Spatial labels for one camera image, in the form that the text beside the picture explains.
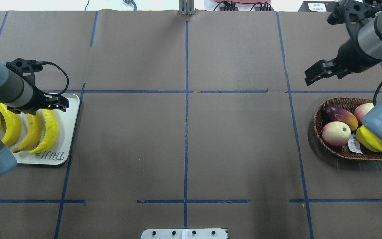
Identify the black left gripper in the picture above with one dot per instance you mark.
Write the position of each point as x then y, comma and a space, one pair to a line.
37, 100

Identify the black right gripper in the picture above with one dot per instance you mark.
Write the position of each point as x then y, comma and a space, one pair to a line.
349, 56

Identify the yellow banana remaining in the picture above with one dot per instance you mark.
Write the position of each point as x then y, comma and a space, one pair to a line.
50, 134

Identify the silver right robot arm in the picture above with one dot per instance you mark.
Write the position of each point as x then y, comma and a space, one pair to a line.
369, 40

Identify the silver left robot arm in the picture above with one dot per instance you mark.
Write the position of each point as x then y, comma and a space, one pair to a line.
11, 87

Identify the brown wicker fruit basket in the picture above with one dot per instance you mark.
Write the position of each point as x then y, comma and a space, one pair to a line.
343, 152

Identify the pale apple under bananas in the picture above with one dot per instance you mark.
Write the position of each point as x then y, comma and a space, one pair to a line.
336, 133

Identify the dark red apple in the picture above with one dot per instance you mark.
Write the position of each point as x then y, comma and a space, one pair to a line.
332, 113

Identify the yellow star fruit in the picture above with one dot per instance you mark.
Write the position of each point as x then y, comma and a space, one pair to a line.
368, 139

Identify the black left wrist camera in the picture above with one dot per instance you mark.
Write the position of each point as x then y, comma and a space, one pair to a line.
25, 69

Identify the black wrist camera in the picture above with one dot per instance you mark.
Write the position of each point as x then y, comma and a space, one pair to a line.
25, 69
354, 14

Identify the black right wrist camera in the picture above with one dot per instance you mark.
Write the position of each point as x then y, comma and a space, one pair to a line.
354, 14

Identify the aluminium frame post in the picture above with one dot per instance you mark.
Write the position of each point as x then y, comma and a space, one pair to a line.
186, 7

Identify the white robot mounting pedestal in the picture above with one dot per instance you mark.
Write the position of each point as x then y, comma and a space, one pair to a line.
185, 233

